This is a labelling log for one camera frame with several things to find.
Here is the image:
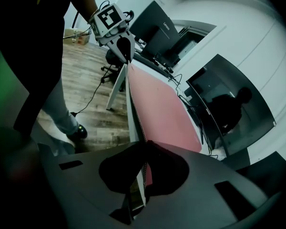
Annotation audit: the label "pink desk mat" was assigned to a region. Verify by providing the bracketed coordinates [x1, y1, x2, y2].
[126, 62, 204, 208]

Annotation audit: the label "black curved monitor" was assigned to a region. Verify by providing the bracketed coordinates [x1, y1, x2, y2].
[185, 53, 277, 156]

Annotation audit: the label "person's left forearm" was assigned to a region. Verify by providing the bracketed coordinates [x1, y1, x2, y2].
[70, 0, 100, 23]

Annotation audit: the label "black rectangular mat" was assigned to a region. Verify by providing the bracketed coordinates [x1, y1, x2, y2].
[235, 151, 286, 194]

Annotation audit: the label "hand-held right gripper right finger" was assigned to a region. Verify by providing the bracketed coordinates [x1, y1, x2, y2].
[133, 140, 284, 229]

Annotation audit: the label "small cardboard box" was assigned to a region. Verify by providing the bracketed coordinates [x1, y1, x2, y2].
[62, 27, 92, 46]

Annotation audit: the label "black keyboard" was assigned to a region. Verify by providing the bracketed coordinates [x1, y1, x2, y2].
[133, 51, 175, 78]

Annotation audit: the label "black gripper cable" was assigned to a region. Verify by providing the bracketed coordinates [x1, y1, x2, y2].
[62, 8, 93, 41]

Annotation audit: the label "white table leg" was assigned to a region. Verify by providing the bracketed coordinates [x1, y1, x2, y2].
[106, 64, 129, 111]

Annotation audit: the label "black floor cable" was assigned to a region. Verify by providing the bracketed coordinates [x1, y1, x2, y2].
[70, 79, 104, 116]

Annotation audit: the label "black office chair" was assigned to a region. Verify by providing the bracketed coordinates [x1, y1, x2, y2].
[101, 48, 125, 83]

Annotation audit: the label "person's black printed shirt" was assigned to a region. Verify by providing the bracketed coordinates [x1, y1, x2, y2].
[0, 0, 95, 138]

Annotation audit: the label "person's grey trousers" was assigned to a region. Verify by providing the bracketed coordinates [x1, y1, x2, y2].
[41, 79, 81, 135]

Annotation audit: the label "black flat monitor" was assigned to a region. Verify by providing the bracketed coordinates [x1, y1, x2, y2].
[129, 0, 182, 65]

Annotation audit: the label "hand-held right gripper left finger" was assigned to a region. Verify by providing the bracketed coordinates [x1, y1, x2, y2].
[37, 141, 148, 229]

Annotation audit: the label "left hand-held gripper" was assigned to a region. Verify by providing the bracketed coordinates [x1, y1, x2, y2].
[88, 2, 136, 64]

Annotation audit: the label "person's black shoe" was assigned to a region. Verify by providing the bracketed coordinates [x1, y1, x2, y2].
[66, 124, 88, 139]

